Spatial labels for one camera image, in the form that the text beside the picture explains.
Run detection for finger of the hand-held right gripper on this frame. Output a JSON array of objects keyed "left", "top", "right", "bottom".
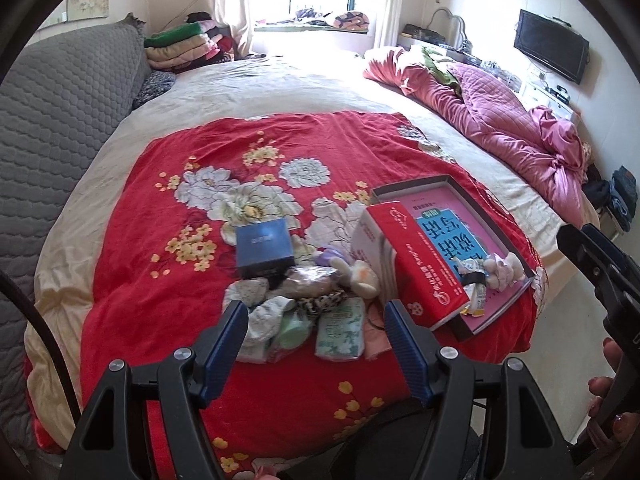
[
  {"left": 581, "top": 224, "right": 640, "bottom": 296},
  {"left": 556, "top": 225, "right": 623, "bottom": 313}
]

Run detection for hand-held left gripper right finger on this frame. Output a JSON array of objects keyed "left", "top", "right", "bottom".
[{"left": 384, "top": 300, "right": 577, "bottom": 480}]

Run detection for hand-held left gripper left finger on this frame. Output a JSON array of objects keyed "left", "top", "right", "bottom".
[{"left": 62, "top": 300, "right": 250, "bottom": 480}]

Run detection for green tissue pack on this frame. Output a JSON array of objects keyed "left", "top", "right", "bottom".
[{"left": 315, "top": 297, "right": 369, "bottom": 361}]

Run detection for green round item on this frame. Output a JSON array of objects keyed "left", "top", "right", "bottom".
[{"left": 270, "top": 310, "right": 316, "bottom": 363}]

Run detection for purple soft toy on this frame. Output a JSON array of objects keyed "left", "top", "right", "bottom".
[{"left": 314, "top": 249, "right": 346, "bottom": 273}]

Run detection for person's right hand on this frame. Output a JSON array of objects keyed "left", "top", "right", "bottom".
[{"left": 582, "top": 337, "right": 632, "bottom": 456}]

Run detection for pink folded cloth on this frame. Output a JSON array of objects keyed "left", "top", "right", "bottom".
[{"left": 362, "top": 317, "right": 401, "bottom": 361}]

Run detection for pile of jeans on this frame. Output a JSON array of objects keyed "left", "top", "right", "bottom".
[{"left": 582, "top": 165, "right": 638, "bottom": 233}]

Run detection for white pink plush toy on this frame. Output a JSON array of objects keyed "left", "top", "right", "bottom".
[{"left": 482, "top": 252, "right": 526, "bottom": 291}]

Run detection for red floral blanket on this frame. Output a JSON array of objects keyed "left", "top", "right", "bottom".
[{"left": 80, "top": 110, "right": 548, "bottom": 476}]

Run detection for red and white box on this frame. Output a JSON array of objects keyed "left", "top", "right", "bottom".
[{"left": 350, "top": 201, "right": 471, "bottom": 332}]

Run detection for white plush bunny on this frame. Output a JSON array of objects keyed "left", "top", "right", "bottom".
[{"left": 332, "top": 257, "right": 381, "bottom": 301}]

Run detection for small packets in tray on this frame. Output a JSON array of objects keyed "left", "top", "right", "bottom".
[{"left": 459, "top": 270, "right": 488, "bottom": 318}]

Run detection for leopard print cloth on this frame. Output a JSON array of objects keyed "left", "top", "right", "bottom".
[{"left": 296, "top": 290, "right": 351, "bottom": 318}]

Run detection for dark blue box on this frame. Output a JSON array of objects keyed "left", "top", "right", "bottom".
[{"left": 235, "top": 218, "right": 296, "bottom": 281}]

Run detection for clear bag with brown item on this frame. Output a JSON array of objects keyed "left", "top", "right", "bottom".
[{"left": 280, "top": 266, "right": 343, "bottom": 298}]

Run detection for white cabinet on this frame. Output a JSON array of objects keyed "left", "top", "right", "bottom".
[{"left": 517, "top": 67, "right": 581, "bottom": 121}]

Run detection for pink quilted duvet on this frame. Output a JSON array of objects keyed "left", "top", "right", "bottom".
[{"left": 362, "top": 45, "right": 588, "bottom": 228}]

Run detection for black flat television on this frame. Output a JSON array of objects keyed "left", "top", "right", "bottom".
[{"left": 514, "top": 8, "right": 591, "bottom": 86}]

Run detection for green cloth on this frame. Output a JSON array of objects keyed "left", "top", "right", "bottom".
[{"left": 419, "top": 46, "right": 463, "bottom": 95}]

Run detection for vanity mirror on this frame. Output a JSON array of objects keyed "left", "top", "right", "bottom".
[{"left": 429, "top": 6, "right": 468, "bottom": 48}]

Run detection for dark patterned pillow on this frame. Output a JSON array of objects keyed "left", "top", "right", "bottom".
[{"left": 134, "top": 71, "right": 177, "bottom": 110}]

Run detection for grey quilted headboard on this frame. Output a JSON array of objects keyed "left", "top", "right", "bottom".
[{"left": 0, "top": 21, "right": 151, "bottom": 461}]

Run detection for stack of folded blankets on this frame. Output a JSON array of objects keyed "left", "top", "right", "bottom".
[{"left": 144, "top": 10, "right": 236, "bottom": 73}]

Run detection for white curtain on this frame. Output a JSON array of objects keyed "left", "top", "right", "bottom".
[
  {"left": 209, "top": 0, "right": 256, "bottom": 58},
  {"left": 372, "top": 0, "right": 416, "bottom": 51}
]

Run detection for patterned cushion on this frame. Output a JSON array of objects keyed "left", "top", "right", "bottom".
[{"left": 332, "top": 10, "right": 372, "bottom": 31}]

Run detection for clothes on window sill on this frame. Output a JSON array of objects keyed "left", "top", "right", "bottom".
[{"left": 256, "top": 7, "right": 335, "bottom": 27}]

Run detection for black cable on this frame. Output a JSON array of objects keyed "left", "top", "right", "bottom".
[{"left": 0, "top": 269, "right": 81, "bottom": 426}]

